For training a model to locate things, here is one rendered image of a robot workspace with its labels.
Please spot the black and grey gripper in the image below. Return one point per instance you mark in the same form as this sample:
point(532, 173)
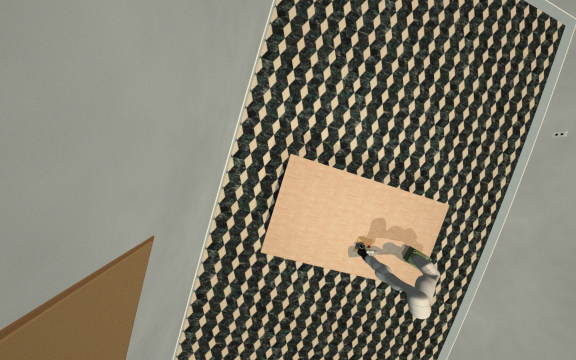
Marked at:
point(366, 255)

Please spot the tan square mat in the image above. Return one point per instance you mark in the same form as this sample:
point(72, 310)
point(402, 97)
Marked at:
point(363, 241)

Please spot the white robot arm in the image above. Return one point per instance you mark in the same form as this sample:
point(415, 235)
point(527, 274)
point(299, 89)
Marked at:
point(420, 296)

